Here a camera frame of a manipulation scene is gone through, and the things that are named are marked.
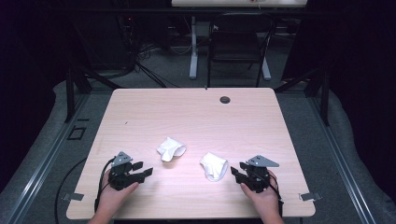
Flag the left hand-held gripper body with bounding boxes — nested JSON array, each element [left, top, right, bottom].
[[107, 151, 146, 191]]

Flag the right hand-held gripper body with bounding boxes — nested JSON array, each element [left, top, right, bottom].
[[239, 154, 280, 194]]

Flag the white sock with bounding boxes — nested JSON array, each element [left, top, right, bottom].
[[156, 136, 187, 162], [199, 151, 229, 183]]

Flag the person's left hand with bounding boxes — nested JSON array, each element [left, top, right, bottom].
[[98, 169, 140, 217]]

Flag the person's right hand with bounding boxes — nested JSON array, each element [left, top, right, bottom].
[[240, 169, 284, 219]]

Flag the black tape square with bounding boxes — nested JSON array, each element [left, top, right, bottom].
[[66, 125, 88, 141]]

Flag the white desk leg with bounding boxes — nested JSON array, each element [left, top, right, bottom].
[[189, 15, 199, 80], [261, 55, 272, 81]]

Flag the black folding chair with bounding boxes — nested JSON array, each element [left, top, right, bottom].
[[206, 12, 278, 89]]

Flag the white desk top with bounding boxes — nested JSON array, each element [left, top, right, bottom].
[[171, 0, 308, 8]]

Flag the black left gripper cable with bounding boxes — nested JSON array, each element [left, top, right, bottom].
[[93, 157, 117, 213]]

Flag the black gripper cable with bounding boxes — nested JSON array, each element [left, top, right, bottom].
[[266, 173, 285, 217], [93, 157, 117, 213]]

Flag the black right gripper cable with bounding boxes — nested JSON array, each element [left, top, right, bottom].
[[266, 173, 285, 217]]

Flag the grey metal table bracket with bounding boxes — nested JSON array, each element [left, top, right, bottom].
[[299, 191, 323, 202], [62, 191, 85, 203]]

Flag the black cable on floor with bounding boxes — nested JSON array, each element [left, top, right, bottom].
[[54, 157, 89, 224]]

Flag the aluminium floor rail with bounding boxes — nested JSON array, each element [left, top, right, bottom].
[[306, 92, 378, 224], [5, 92, 92, 224]]

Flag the black frame post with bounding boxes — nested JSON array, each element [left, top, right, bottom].
[[64, 66, 77, 124], [319, 69, 331, 127]]

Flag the bundle of black cables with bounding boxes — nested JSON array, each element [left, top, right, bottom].
[[116, 15, 182, 89]]

